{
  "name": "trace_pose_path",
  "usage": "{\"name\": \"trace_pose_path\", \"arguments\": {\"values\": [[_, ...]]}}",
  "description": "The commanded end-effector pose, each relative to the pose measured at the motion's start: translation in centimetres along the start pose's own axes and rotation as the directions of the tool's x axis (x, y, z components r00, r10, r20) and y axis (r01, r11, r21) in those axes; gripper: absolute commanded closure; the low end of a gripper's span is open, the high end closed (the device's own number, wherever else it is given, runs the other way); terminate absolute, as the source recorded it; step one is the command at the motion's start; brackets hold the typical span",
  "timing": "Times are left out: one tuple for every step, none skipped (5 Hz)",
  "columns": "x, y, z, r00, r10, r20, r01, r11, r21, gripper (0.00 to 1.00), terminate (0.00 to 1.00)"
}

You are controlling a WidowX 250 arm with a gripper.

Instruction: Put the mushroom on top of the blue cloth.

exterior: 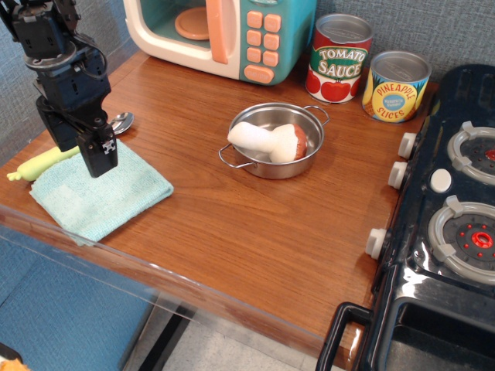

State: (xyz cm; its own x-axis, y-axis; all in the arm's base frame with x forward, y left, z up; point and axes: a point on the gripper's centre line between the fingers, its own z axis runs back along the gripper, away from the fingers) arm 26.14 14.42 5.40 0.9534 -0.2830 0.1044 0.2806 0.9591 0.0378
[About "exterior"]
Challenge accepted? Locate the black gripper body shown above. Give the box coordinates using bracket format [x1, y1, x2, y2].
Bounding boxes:
[25, 33, 111, 132]

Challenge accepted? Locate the clear acrylic barrier panel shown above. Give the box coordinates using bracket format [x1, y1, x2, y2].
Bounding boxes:
[1, 206, 322, 370]

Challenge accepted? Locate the small steel pot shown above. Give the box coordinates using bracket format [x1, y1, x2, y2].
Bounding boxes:
[218, 102, 330, 180]

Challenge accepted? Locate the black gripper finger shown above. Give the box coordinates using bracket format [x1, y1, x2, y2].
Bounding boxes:
[36, 104, 79, 151]
[76, 118, 118, 178]

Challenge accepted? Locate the light blue folded cloth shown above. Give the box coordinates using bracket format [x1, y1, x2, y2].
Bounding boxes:
[30, 141, 174, 242]

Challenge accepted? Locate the spoon with green handle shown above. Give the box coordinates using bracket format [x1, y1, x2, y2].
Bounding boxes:
[6, 112, 135, 182]

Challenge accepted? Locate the white stove knob lower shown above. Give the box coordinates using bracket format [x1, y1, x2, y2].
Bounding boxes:
[365, 228, 387, 260]

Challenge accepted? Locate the white stove knob middle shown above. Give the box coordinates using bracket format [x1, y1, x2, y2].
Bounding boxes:
[387, 162, 408, 190]

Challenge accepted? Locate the orange plush object corner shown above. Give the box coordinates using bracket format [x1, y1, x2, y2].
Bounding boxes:
[0, 359, 30, 371]

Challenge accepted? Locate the white stove knob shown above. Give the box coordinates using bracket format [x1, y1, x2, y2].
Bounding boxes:
[387, 162, 408, 190]
[398, 132, 417, 160]
[365, 228, 387, 260]

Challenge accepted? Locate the white brown plush mushroom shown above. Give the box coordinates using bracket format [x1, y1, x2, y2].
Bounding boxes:
[227, 121, 308, 163]

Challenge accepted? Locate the black toy stove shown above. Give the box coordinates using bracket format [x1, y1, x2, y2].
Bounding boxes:
[316, 64, 494, 370]

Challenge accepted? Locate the white stove knob upper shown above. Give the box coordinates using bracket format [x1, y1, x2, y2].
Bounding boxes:
[398, 132, 417, 160]

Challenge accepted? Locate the tomato sauce can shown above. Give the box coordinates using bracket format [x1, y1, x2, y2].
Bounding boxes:
[306, 13, 374, 103]

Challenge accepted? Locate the orange microwave turntable plate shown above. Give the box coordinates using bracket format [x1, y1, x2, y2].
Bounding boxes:
[175, 6, 209, 41]

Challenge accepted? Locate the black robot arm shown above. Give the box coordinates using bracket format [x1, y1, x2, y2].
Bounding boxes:
[1, 1, 118, 178]

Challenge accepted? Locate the toy microwave teal and cream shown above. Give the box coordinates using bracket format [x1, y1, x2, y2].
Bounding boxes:
[124, 1, 316, 86]

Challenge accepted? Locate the pineapple slices can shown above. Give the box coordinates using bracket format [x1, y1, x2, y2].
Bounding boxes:
[362, 50, 432, 123]

